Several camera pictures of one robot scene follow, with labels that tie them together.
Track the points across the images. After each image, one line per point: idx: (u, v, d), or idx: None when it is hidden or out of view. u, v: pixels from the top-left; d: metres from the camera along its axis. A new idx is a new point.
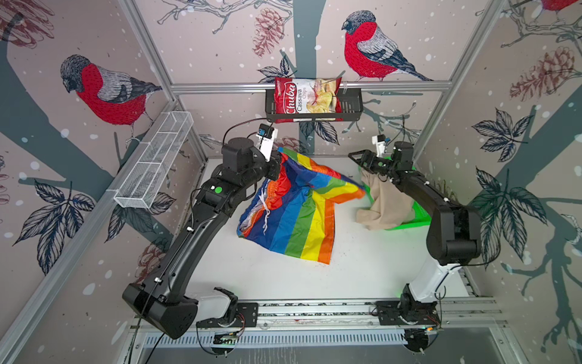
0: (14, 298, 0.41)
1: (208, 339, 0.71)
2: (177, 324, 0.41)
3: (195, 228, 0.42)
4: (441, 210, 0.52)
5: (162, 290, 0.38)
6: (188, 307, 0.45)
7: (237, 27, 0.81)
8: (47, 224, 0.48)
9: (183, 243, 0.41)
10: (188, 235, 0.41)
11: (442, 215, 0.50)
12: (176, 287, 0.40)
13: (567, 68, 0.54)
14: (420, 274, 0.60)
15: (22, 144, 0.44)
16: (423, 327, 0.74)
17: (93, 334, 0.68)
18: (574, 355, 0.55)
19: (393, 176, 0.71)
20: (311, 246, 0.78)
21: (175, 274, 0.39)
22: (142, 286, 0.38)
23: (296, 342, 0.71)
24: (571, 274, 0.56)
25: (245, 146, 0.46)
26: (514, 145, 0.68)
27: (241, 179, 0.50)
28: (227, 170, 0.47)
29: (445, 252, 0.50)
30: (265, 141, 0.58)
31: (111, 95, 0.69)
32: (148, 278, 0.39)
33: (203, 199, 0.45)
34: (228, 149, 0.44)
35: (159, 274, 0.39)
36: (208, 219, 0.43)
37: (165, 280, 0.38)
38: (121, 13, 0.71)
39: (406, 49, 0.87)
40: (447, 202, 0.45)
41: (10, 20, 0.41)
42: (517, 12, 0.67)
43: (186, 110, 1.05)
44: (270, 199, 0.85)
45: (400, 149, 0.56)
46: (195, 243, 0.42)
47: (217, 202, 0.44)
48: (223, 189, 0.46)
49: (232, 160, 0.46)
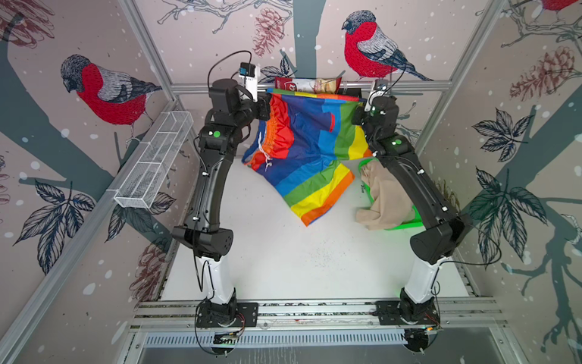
0: (14, 298, 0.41)
1: (208, 339, 0.71)
2: (223, 244, 0.53)
3: (210, 173, 0.47)
4: (439, 230, 0.46)
5: (203, 224, 0.46)
6: (226, 231, 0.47)
7: (238, 27, 0.81)
8: (47, 224, 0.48)
9: (202, 186, 0.47)
10: (204, 180, 0.47)
11: (442, 235, 0.46)
12: (213, 219, 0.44)
13: (567, 68, 0.54)
14: (414, 277, 0.59)
15: (22, 144, 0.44)
16: (423, 328, 0.73)
17: (94, 334, 0.68)
18: (574, 355, 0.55)
19: (378, 147, 0.55)
20: (307, 204, 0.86)
21: (208, 211, 0.48)
22: (185, 226, 0.46)
23: (297, 341, 0.71)
24: (571, 274, 0.56)
25: (230, 86, 0.48)
26: (514, 145, 0.68)
27: (235, 120, 0.53)
28: (220, 113, 0.49)
29: (429, 258, 0.49)
30: (248, 80, 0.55)
31: (111, 95, 0.69)
32: (188, 218, 0.46)
33: (205, 145, 0.47)
34: (215, 90, 0.44)
35: (195, 212, 0.46)
36: (217, 162, 0.47)
37: (201, 216, 0.46)
38: (122, 13, 0.71)
39: (406, 49, 0.87)
40: (445, 211, 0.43)
41: (10, 20, 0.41)
42: (517, 12, 0.67)
43: (186, 110, 1.05)
44: (269, 145, 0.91)
45: (383, 109, 0.53)
46: (214, 183, 0.48)
47: (220, 145, 0.47)
48: (220, 132, 0.47)
49: (223, 100, 0.48)
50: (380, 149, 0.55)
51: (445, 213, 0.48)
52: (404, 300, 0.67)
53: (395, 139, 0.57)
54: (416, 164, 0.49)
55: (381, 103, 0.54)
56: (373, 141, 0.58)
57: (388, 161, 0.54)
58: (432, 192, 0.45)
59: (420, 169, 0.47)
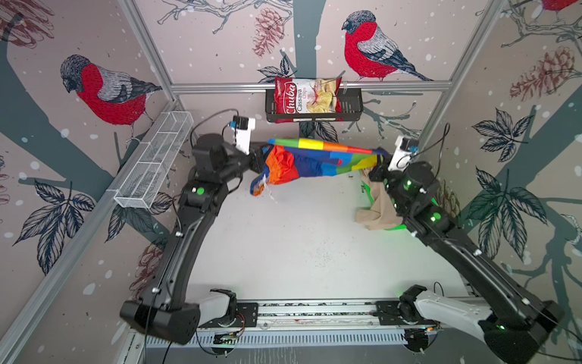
0: (14, 298, 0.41)
1: (208, 339, 0.71)
2: (185, 329, 0.42)
3: (184, 233, 0.42)
4: (532, 335, 0.36)
5: (163, 299, 0.37)
6: (191, 311, 0.49)
7: (238, 28, 0.81)
8: (47, 224, 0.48)
9: (173, 249, 0.41)
10: (178, 240, 0.41)
11: (536, 340, 0.36)
12: (176, 292, 0.40)
13: (567, 68, 0.54)
14: (444, 311, 0.56)
15: (22, 144, 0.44)
16: (423, 328, 0.73)
17: (94, 334, 0.68)
18: (574, 355, 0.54)
19: (419, 226, 0.48)
20: None
21: (173, 280, 0.39)
22: (141, 300, 0.37)
23: (297, 341, 0.71)
24: (571, 274, 0.56)
25: (215, 145, 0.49)
26: (514, 145, 0.68)
27: (220, 177, 0.51)
28: (202, 171, 0.45)
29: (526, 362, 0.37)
30: (240, 132, 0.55)
31: (111, 95, 0.69)
32: (145, 292, 0.38)
33: (186, 202, 0.45)
34: (199, 150, 0.44)
35: (156, 283, 0.38)
36: (195, 222, 0.43)
37: (163, 287, 0.38)
38: (121, 13, 0.71)
39: (406, 49, 0.87)
40: (527, 305, 0.39)
41: (10, 20, 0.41)
42: (517, 12, 0.67)
43: (186, 110, 1.05)
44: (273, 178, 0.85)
45: (423, 187, 0.46)
46: (186, 248, 0.42)
47: (202, 203, 0.44)
48: (204, 189, 0.47)
49: (208, 162, 0.46)
50: (418, 227, 0.48)
51: (527, 308, 0.39)
52: (403, 303, 0.67)
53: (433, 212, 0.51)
54: (466, 240, 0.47)
55: (420, 180, 0.47)
56: (409, 218, 0.50)
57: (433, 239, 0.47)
58: (501, 280, 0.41)
59: (477, 250, 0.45)
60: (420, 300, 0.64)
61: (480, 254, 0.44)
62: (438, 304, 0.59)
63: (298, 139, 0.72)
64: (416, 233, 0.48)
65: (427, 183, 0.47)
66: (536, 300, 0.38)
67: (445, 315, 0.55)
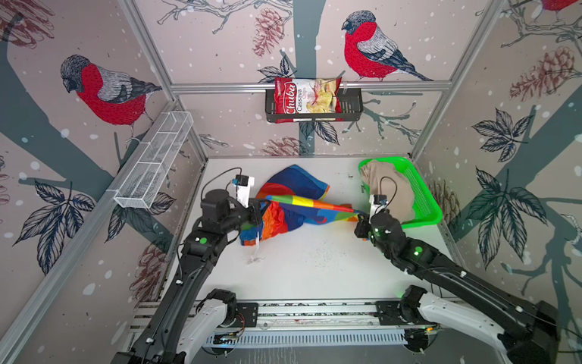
0: (15, 297, 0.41)
1: (208, 339, 0.71)
2: None
3: (185, 280, 0.45)
4: (538, 342, 0.38)
5: (156, 350, 0.38)
6: None
7: (238, 28, 0.81)
8: (47, 224, 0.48)
9: (173, 296, 0.43)
10: (177, 288, 0.44)
11: (544, 346, 0.38)
12: (170, 343, 0.41)
13: (567, 68, 0.54)
14: (456, 321, 0.55)
15: (22, 144, 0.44)
16: (423, 328, 0.73)
17: (94, 335, 0.68)
18: (574, 355, 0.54)
19: (407, 265, 0.53)
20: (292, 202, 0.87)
21: (168, 330, 0.40)
22: (133, 350, 0.38)
23: (297, 341, 0.71)
24: (571, 274, 0.56)
25: (221, 197, 0.54)
26: (514, 145, 0.68)
27: (222, 227, 0.57)
28: (207, 221, 0.52)
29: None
30: (241, 188, 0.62)
31: (111, 95, 0.69)
32: (139, 342, 0.38)
33: (189, 250, 0.49)
34: (207, 202, 0.52)
35: (151, 333, 0.39)
36: (195, 271, 0.47)
37: (158, 338, 0.39)
38: (122, 13, 0.71)
39: (406, 49, 0.87)
40: (520, 311, 0.42)
41: (10, 20, 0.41)
42: (517, 12, 0.67)
43: (186, 110, 1.05)
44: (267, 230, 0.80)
45: (387, 228, 0.55)
46: (187, 293, 0.45)
47: (204, 252, 0.49)
48: (208, 238, 0.52)
49: (212, 212, 0.51)
50: (408, 264, 0.53)
51: (523, 315, 0.42)
52: (404, 307, 0.66)
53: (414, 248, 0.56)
54: (452, 268, 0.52)
55: (381, 222, 0.58)
56: (395, 258, 0.58)
57: (423, 272, 0.51)
58: (495, 295, 0.45)
59: (461, 271, 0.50)
60: (424, 306, 0.62)
61: (465, 274, 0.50)
62: (445, 311, 0.58)
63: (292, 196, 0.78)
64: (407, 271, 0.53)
65: (387, 224, 0.56)
66: (528, 305, 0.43)
67: (458, 324, 0.54)
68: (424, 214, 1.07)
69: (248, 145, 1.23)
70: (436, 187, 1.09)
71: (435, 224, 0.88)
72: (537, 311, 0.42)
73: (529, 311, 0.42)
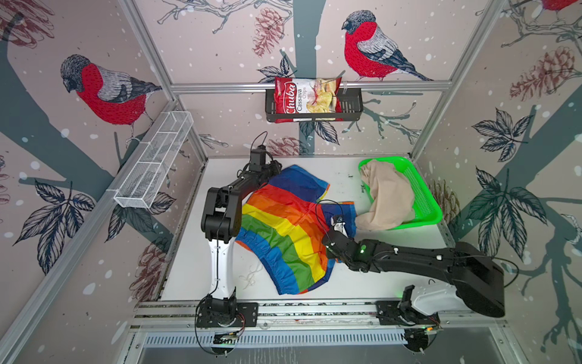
0: (15, 297, 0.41)
1: (208, 338, 0.72)
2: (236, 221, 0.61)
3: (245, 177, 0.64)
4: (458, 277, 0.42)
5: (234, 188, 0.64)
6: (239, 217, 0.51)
7: (237, 27, 0.81)
8: (47, 224, 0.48)
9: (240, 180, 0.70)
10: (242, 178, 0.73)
11: (467, 281, 0.42)
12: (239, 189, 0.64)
13: (567, 67, 0.54)
14: (432, 301, 0.55)
15: (22, 144, 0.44)
16: (422, 327, 0.74)
17: (94, 334, 0.68)
18: (574, 354, 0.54)
19: (359, 265, 0.59)
20: (291, 230, 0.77)
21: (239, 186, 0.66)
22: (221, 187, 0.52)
23: (296, 341, 0.71)
24: (571, 274, 0.56)
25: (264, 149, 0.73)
26: (514, 145, 0.68)
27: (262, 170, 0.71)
28: (253, 164, 0.84)
29: (501, 304, 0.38)
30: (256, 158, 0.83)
31: (111, 95, 0.69)
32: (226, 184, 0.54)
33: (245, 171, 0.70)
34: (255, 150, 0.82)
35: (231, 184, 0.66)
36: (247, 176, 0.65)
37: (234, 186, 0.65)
38: (122, 13, 0.71)
39: (406, 49, 0.87)
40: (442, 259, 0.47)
41: (10, 20, 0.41)
42: (517, 12, 0.67)
43: (186, 109, 1.05)
44: (282, 264, 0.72)
45: (331, 241, 0.63)
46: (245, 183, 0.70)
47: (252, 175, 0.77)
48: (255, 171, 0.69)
49: (258, 158, 0.83)
50: (361, 265, 0.59)
51: (445, 261, 0.46)
52: (406, 311, 0.64)
53: (360, 247, 0.63)
54: (386, 249, 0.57)
55: (326, 238, 0.66)
56: (350, 262, 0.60)
57: (375, 265, 0.56)
58: (422, 255, 0.50)
59: (393, 249, 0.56)
60: (416, 302, 0.62)
61: (398, 249, 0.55)
62: (425, 296, 0.59)
63: (306, 249, 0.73)
64: (365, 271, 0.60)
65: (330, 238, 0.64)
66: (449, 253, 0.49)
67: (439, 304, 0.53)
68: (424, 214, 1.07)
69: (248, 144, 1.23)
70: (436, 187, 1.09)
71: (435, 224, 0.88)
72: (455, 252, 0.46)
73: (449, 256, 0.46)
